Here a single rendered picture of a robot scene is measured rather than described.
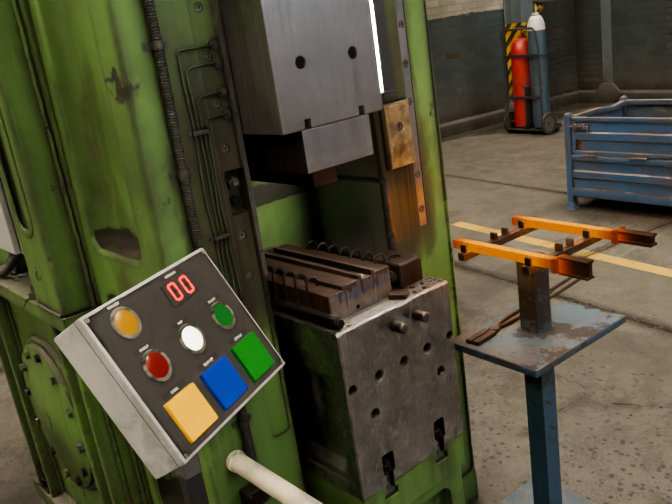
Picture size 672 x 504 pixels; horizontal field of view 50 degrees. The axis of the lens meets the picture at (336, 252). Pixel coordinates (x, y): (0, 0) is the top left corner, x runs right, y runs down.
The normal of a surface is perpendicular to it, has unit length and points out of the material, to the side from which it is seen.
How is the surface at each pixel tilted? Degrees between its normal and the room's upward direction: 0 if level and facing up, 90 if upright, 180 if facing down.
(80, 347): 90
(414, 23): 90
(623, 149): 89
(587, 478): 0
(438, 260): 90
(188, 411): 60
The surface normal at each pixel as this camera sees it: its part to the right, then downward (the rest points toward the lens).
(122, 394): -0.40, 0.33
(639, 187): -0.79, 0.29
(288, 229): 0.65, 0.14
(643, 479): -0.15, -0.94
